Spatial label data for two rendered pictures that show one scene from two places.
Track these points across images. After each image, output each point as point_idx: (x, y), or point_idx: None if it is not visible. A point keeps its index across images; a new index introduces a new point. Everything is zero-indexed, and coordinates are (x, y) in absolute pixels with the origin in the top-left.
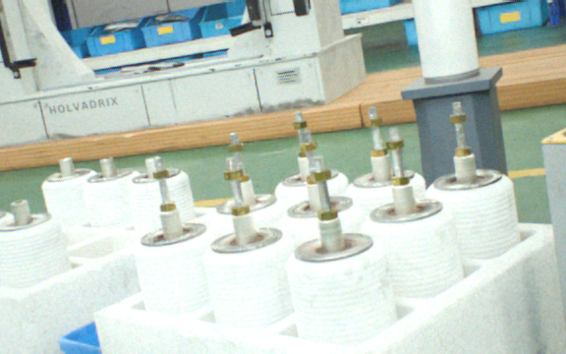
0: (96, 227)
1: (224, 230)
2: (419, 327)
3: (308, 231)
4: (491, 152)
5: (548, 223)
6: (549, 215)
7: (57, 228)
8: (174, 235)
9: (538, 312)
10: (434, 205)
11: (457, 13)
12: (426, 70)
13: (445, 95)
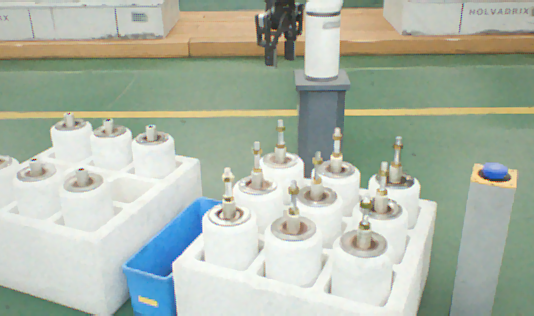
0: (101, 167)
1: (249, 204)
2: (409, 289)
3: (317, 215)
4: (341, 124)
5: (350, 156)
6: (347, 150)
7: (109, 187)
8: (232, 216)
9: (426, 254)
10: (395, 204)
11: (334, 41)
12: (310, 72)
13: (322, 90)
